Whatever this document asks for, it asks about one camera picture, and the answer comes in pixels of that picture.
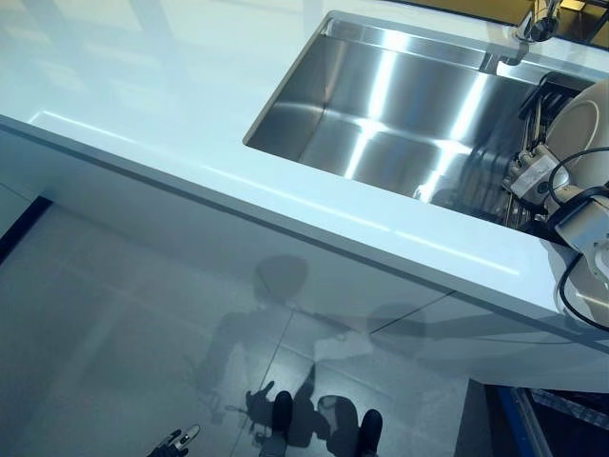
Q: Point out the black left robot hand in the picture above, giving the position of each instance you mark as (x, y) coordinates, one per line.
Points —
(171, 447)

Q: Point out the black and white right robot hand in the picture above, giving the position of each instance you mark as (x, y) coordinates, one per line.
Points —
(533, 173)

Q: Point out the beige plate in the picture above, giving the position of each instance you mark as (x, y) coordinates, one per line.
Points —
(578, 124)

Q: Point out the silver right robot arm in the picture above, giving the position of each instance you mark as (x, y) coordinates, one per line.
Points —
(580, 228)

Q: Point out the black dish drying rack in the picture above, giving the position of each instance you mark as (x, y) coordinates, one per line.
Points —
(533, 119)

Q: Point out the black left robot foot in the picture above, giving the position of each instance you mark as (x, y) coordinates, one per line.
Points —
(283, 411)

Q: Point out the black robot foot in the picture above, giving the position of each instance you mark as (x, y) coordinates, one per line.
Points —
(370, 428)
(283, 411)

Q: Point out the chrome gooseneck faucet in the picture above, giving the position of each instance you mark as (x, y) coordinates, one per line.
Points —
(535, 26)

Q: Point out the stainless steel sink basin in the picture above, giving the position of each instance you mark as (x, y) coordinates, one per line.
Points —
(380, 105)

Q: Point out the narrow white glossy cabinet door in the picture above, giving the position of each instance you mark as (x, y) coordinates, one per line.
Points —
(476, 343)

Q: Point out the black right robot foot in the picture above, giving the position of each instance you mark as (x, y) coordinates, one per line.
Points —
(370, 428)

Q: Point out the wide white glossy cabinet door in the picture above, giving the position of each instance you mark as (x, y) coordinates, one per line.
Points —
(166, 247)

